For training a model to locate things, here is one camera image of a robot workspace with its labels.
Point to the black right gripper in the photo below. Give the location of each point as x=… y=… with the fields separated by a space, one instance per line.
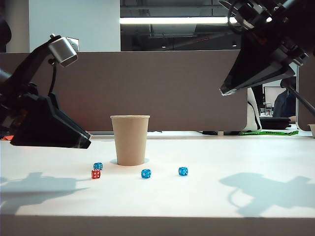
x=278 y=39

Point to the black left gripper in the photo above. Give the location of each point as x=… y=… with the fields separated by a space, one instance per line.
x=14 y=103

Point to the red translucent die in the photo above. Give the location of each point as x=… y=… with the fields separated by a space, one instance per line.
x=96 y=174

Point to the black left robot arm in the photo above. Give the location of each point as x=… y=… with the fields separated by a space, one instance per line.
x=5 y=76

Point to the brown paper cup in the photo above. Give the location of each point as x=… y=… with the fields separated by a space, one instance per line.
x=130 y=140

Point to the black computer monitor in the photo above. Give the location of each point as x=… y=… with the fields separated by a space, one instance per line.
x=258 y=98

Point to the monitor with white screen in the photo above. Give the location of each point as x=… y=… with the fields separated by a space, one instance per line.
x=270 y=96

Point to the clear glass bottle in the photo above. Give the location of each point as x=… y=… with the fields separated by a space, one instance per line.
x=267 y=109

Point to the seated person in blue shirt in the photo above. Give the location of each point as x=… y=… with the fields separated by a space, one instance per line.
x=283 y=105

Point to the grey desk divider panel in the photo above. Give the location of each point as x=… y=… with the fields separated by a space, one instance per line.
x=147 y=86
x=308 y=83

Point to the black flat case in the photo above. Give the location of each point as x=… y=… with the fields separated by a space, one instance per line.
x=274 y=123

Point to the black slanted pole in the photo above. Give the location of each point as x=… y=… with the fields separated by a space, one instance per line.
x=305 y=101

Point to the blue translucent die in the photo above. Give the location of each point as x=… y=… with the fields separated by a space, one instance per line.
x=146 y=174
x=183 y=171
x=98 y=166

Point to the green tape strip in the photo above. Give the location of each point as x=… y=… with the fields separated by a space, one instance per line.
x=270 y=133

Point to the black flat device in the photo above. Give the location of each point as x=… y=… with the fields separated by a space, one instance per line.
x=209 y=133

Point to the beige paper bowl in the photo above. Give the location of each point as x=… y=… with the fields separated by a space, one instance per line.
x=312 y=130

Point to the long ceiling light strip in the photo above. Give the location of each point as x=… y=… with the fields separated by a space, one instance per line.
x=172 y=20

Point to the right wrist camera assembly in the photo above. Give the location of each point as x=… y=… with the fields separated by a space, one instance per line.
x=251 y=12

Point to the black left camera bracket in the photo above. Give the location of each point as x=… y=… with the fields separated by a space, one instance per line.
x=32 y=61

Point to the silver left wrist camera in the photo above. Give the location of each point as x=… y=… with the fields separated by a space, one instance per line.
x=62 y=51

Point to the metal wall switch plate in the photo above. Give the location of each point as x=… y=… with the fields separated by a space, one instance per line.
x=76 y=43

